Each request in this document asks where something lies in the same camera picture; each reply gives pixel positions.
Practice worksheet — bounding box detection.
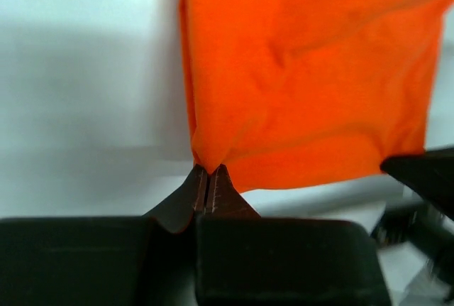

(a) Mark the orange t-shirt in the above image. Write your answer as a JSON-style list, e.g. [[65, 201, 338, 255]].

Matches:
[[179, 0, 453, 192]]

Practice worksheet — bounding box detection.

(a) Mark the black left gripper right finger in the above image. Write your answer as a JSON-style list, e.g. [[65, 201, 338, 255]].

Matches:
[[195, 165, 392, 305]]

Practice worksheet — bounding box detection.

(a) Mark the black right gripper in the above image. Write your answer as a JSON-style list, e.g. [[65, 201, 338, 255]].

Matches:
[[372, 147, 453, 302]]

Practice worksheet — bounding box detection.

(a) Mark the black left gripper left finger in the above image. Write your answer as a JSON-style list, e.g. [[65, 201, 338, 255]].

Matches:
[[1, 166, 207, 305]]

